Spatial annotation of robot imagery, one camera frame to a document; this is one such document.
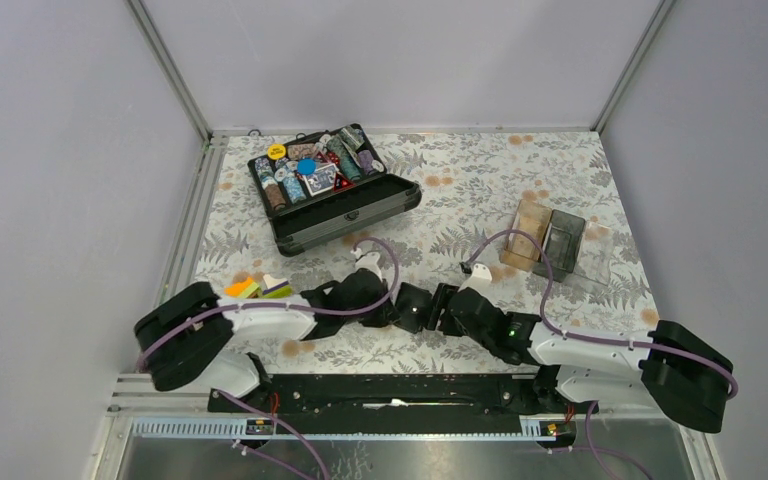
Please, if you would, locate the blue playing card deck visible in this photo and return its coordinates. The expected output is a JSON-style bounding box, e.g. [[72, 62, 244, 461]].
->
[[303, 164, 339, 197]]

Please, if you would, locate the blue poker chip stack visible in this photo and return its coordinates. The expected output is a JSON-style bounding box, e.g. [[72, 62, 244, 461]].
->
[[282, 174, 307, 205]]

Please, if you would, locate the smoky grey transparent card box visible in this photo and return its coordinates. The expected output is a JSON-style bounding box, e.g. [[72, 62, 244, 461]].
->
[[542, 210, 586, 283]]

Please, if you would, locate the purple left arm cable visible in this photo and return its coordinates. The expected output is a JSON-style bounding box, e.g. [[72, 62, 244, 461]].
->
[[135, 237, 401, 374]]

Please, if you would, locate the black poker chip case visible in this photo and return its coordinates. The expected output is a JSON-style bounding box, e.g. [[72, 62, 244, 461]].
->
[[247, 123, 422, 257]]

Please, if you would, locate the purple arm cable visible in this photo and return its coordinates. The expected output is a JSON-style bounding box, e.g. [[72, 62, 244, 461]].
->
[[466, 229, 740, 400], [135, 237, 401, 374]]

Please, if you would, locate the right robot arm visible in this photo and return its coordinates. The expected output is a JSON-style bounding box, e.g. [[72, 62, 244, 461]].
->
[[443, 265, 736, 433]]

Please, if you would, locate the red triangular dealer button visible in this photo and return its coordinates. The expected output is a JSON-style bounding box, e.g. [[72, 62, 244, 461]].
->
[[332, 173, 355, 193]]

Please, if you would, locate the green purple toy block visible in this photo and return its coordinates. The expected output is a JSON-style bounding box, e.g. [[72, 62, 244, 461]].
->
[[260, 274, 294, 298]]

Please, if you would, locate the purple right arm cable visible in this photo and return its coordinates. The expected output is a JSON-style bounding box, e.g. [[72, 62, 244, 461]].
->
[[466, 229, 740, 400]]

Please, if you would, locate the blue round dealer chip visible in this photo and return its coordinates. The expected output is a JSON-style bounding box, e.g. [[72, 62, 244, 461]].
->
[[297, 157, 317, 176]]

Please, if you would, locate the black card holder wallet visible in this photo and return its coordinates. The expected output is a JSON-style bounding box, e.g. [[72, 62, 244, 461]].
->
[[394, 282, 463, 336]]

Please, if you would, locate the brown poker chip stack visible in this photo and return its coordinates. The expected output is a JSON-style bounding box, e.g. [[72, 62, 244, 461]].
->
[[263, 183, 287, 211]]

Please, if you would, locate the clear transparent card box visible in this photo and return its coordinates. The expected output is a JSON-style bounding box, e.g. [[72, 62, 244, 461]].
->
[[570, 221, 614, 292]]

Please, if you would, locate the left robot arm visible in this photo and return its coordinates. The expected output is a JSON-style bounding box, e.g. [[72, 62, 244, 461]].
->
[[134, 267, 394, 411]]

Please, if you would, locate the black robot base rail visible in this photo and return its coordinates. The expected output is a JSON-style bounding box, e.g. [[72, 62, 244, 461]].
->
[[242, 373, 591, 415]]

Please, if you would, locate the yellow round chip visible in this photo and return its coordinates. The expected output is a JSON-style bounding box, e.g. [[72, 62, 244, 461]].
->
[[267, 143, 287, 161]]

